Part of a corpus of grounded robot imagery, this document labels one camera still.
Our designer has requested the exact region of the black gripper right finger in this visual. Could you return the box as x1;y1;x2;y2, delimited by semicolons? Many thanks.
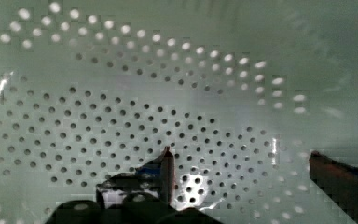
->
309;151;358;224

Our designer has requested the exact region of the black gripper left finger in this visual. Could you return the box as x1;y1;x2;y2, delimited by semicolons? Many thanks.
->
45;147;223;224

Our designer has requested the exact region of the green plastic strainer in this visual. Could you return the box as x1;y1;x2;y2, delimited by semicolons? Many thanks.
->
0;0;358;224

